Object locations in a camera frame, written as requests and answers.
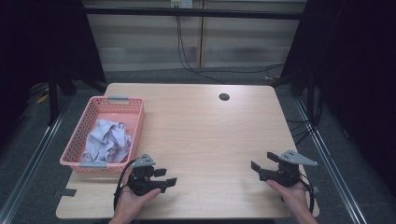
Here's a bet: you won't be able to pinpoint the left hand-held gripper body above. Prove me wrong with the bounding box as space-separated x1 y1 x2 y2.
125 153 167 197

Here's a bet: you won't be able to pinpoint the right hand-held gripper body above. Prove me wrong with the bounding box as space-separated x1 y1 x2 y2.
258 149 318 189

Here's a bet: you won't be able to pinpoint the white patterned towel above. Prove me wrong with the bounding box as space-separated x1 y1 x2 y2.
81 119 134 164

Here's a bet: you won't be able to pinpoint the pink plastic basket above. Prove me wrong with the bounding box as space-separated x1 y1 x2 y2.
59 95 146 175

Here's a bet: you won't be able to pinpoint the person's left hand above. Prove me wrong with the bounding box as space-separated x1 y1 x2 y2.
116 183 163 220

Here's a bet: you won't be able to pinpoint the person's right hand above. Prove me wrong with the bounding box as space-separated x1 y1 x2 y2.
265 179 312 217

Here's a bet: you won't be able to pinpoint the black metal stand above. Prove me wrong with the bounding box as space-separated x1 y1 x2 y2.
306 71 316 123
48 71 60 126

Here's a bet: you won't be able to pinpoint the black tape piece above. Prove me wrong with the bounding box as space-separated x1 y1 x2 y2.
53 188 78 199

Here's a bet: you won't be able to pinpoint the black curtain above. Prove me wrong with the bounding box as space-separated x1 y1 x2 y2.
281 0 396 200
0 0 106 147

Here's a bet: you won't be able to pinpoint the yellow strip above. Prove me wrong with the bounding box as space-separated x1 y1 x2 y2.
35 92 50 105

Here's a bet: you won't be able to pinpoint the black horizontal metal bar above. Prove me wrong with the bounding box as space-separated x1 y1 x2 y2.
82 7 307 21

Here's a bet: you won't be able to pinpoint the left hand-held gripper cable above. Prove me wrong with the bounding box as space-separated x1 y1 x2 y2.
113 159 138 213

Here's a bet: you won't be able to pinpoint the hand-held gripper cable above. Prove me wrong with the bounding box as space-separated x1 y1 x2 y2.
298 173 316 215
113 159 138 213

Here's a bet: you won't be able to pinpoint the right hand-held gripper cable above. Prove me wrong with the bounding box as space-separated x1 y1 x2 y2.
298 173 316 215

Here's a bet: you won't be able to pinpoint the black floor cables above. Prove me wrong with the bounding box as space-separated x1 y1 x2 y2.
286 118 322 146

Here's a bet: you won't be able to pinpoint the metal floor rail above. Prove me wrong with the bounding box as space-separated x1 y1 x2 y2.
0 99 74 224
293 98 370 224

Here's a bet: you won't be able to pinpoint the black power cable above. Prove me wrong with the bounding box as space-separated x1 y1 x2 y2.
176 15 227 86
178 15 285 76

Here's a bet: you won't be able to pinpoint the white wall socket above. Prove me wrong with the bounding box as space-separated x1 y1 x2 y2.
170 0 194 9

